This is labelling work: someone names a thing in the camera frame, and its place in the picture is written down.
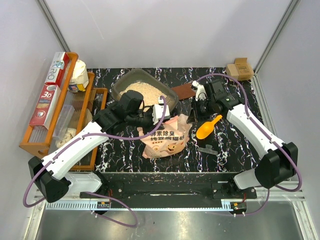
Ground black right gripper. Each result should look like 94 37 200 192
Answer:
186 97 215 124

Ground yellow plastic litter scoop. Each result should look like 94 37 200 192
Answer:
196 115 223 140

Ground pink cat litter bag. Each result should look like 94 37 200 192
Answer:
141 114 192 159

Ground black bag clip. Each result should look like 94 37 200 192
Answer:
198 144 218 156

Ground grey plastic litter box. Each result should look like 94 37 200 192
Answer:
111 68 179 112

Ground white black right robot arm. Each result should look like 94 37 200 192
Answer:
187 80 298 198

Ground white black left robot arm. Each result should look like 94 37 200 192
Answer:
28 90 168 203

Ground brown cardboard box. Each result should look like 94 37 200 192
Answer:
226 57 254 81

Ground red white toothpaste box lower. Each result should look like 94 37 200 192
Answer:
28 84 61 130

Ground red white toothpaste box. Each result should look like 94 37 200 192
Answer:
44 52 70 87
28 84 61 130

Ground red white toothpaste box upper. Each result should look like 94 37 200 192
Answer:
44 52 70 87

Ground orange wooden tray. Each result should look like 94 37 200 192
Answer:
70 88 108 172

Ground tan kraft paper bag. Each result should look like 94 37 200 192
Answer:
83 108 93 127

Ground orange wooden rack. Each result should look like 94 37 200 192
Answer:
19 52 95 158

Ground white paper flour bag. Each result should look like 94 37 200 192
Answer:
68 59 89 93

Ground clear plastic container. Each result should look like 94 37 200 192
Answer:
52 105 75 140

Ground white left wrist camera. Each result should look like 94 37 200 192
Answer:
152 96 171 125

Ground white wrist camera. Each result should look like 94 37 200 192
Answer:
191 81 207 101
152 96 171 125

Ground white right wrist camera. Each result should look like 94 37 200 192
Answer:
191 81 207 101

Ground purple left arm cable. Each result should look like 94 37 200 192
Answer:
22 96 168 228

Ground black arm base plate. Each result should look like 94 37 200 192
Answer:
96 172 257 200

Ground aluminium rail frame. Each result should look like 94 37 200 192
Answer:
29 74 320 240

